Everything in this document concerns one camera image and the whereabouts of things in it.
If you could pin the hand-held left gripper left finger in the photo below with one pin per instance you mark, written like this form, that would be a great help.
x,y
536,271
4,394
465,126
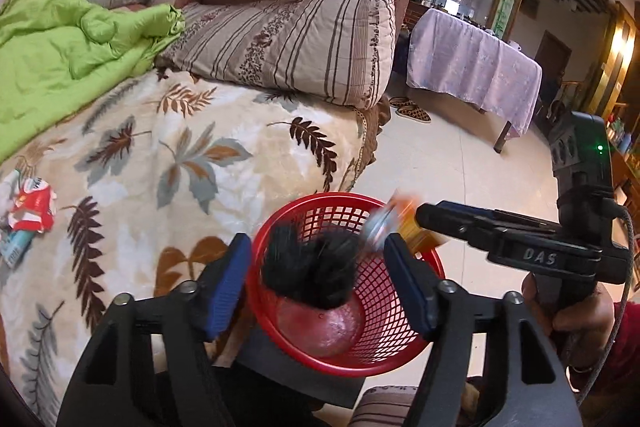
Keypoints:
x,y
231,287

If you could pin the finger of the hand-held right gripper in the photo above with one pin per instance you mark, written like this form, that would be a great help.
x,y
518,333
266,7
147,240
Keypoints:
x,y
470,208
450,227

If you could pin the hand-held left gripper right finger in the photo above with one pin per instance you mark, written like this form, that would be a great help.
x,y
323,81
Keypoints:
x,y
407,292

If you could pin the red mesh basket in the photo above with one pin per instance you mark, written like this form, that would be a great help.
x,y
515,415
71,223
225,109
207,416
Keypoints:
x,y
372,312

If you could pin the orange snack packet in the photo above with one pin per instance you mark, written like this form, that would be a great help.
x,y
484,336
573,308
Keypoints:
x,y
406,212

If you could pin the black furry item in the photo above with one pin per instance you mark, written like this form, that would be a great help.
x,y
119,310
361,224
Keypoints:
x,y
310,267

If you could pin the teal tube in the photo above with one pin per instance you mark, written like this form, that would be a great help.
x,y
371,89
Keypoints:
x,y
15,252

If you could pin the person's right forearm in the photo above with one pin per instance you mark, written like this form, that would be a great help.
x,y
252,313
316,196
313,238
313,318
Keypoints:
x,y
625,357

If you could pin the person's right hand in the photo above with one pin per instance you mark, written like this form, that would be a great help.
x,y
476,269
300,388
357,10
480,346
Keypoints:
x,y
585,322

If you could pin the wooden table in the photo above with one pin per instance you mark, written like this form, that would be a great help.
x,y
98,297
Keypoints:
x,y
502,139

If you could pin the wooden shelf unit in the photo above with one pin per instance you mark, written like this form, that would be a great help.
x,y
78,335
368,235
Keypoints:
x,y
622,72

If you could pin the brown door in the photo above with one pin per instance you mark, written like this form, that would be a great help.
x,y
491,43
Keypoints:
x,y
552,62

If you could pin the leopard print slipper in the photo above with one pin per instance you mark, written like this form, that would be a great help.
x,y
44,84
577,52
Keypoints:
x,y
415,113
397,100

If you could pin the brown striped cushion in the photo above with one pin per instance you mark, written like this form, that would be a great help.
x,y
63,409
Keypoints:
x,y
382,404

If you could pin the leaf print blanket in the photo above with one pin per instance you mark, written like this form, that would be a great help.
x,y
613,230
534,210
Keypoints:
x,y
165,167

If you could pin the table with lilac cloth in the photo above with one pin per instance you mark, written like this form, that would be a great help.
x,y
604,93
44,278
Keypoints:
x,y
465,57

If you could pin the crumpled red wrapper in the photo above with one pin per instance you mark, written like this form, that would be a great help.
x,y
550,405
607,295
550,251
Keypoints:
x,y
30,207

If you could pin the brown striped pillow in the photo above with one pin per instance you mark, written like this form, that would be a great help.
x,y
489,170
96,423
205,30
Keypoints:
x,y
290,42

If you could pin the green quilt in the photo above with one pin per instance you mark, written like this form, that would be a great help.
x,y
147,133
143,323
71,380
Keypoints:
x,y
60,47

